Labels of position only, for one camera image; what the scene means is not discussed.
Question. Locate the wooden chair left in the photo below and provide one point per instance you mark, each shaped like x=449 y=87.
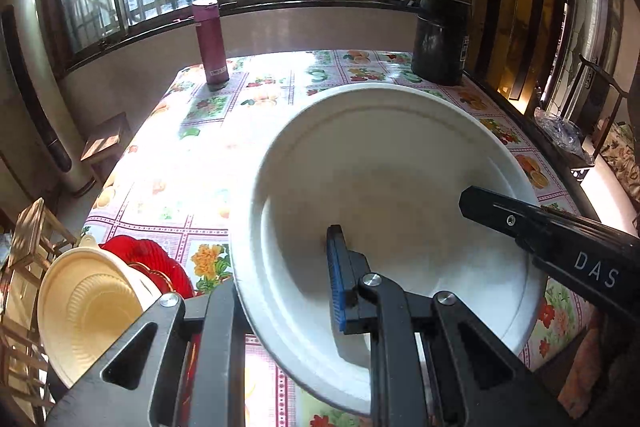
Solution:
x=38 y=239

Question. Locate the clear plastic bag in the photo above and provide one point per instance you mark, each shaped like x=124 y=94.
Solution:
x=563 y=134

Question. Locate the white tower air conditioner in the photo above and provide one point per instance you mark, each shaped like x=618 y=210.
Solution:
x=24 y=48

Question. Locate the red glass plate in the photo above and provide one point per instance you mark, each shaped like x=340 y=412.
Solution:
x=148 y=258

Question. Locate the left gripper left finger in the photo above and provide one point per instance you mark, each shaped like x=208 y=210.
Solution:
x=180 y=364

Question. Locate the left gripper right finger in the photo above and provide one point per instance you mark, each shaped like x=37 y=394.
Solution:
x=433 y=362

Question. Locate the dark wooden chair right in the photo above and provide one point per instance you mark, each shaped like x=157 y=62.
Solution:
x=589 y=112

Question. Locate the floral plastic tablecloth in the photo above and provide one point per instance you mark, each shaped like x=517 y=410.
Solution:
x=175 y=181

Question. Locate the cream plastic bowl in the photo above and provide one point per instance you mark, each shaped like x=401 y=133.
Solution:
x=87 y=299

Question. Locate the floral cushion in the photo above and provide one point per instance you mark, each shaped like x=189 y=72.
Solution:
x=618 y=153

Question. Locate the black cylindrical container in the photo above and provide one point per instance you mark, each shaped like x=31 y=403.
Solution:
x=442 y=40

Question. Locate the magenta thermos bottle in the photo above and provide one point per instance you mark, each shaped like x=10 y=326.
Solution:
x=207 y=23

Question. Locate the white paper bowl large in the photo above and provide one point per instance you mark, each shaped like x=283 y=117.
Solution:
x=388 y=165

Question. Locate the small wooden stool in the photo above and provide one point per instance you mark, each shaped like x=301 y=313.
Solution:
x=107 y=140

